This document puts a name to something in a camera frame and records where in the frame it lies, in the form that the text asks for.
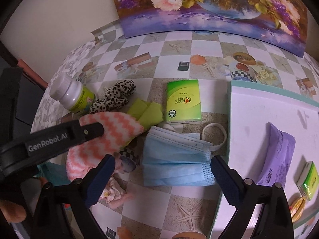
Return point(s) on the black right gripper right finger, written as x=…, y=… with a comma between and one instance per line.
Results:
x=274, y=220

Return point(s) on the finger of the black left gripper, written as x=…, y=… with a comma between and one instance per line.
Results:
x=58, y=139

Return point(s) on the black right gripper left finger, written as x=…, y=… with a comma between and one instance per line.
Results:
x=50, y=219

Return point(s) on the pink white striped towel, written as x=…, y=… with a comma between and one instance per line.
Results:
x=119, y=129

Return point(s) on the small green tissue pack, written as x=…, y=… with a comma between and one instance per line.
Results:
x=308, y=181

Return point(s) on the leopard print scrunchie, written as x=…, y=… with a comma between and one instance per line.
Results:
x=114, y=97

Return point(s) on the lime green cloth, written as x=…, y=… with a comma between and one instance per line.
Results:
x=148, y=114

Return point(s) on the purple wet wipes packet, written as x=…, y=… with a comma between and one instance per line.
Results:
x=280, y=150

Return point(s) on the blue face mask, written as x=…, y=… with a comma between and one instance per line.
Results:
x=173, y=159

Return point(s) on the person's left hand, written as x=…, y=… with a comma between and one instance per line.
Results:
x=12, y=212

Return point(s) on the white green pill bottle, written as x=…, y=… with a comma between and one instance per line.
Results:
x=72, y=95

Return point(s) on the patterned tablecloth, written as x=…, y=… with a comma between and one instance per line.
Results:
x=153, y=60

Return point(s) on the floral canvas painting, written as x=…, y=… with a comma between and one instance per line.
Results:
x=282, y=23

